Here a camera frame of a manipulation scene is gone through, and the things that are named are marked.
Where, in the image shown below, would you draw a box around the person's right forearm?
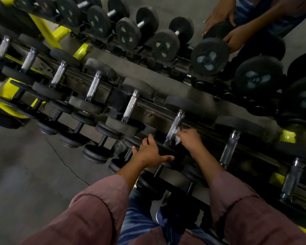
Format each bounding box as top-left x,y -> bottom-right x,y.
193,148 -> 306,245

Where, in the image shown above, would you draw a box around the row of ribbed plate dumbbells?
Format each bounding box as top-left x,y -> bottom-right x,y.
0,73 -> 220,245

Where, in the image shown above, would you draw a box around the person's left hand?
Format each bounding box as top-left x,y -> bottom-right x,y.
132,134 -> 175,169

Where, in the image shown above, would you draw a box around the black yellow dumbbell rack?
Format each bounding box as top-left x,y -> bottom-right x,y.
0,0 -> 306,240

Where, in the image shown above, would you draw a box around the person's blue jeans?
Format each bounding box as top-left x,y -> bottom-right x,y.
117,189 -> 215,245

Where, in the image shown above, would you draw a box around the person's right hand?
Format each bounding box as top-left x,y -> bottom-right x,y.
176,129 -> 206,156

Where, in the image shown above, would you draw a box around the person's left forearm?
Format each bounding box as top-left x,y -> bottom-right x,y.
18,160 -> 148,245

